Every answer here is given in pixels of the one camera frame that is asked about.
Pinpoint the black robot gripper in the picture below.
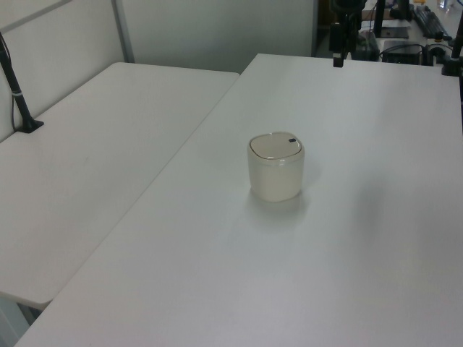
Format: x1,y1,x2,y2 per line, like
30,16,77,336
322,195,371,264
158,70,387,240
329,0,367,69

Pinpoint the beige trash bin lid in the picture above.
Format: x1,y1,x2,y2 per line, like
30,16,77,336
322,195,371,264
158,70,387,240
249,132,302,160

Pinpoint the cream plastic trash bin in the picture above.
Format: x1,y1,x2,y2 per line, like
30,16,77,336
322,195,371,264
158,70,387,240
247,132,305,203

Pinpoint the black flat pad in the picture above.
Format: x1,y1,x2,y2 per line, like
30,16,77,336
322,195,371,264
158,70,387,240
381,27,410,39

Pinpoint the black electronics box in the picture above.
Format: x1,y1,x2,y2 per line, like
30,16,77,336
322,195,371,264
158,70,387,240
381,39,425,65

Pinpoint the black folded tripod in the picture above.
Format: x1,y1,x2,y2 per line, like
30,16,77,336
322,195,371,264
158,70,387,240
411,4,454,41

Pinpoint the black pole with clamp base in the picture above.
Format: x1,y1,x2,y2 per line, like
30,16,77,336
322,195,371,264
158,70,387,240
0,30,45,134

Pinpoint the black upright stand post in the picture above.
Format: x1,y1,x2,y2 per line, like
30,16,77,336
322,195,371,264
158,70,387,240
374,0,386,38

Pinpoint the black camera stand with clamp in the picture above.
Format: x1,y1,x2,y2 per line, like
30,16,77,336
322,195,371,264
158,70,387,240
441,20,463,77

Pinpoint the black cable along pole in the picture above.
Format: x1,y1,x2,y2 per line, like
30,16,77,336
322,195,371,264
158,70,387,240
9,94,20,132

